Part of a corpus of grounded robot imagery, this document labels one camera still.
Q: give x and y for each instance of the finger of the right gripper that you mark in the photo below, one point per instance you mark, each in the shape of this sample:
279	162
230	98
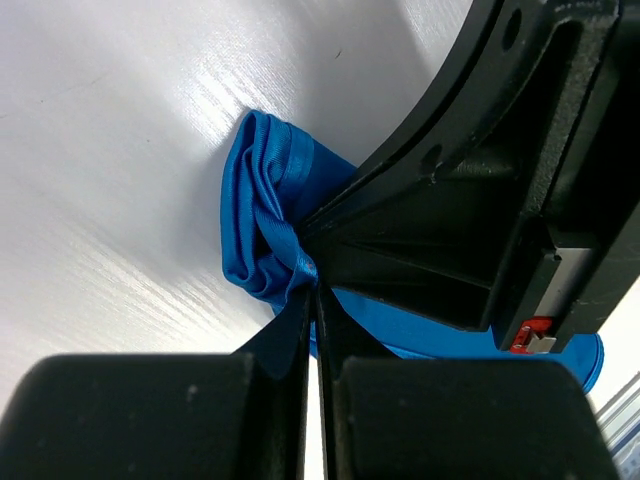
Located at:
427	222

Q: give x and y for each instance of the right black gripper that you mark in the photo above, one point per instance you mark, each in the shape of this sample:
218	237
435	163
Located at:
579	255

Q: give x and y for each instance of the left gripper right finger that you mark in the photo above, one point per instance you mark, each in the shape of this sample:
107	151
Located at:
388	418

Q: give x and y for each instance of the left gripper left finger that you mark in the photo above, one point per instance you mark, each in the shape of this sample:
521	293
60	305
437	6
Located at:
166	416

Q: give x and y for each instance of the blue satin napkin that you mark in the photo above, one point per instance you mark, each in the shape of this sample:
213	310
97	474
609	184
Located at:
275	176

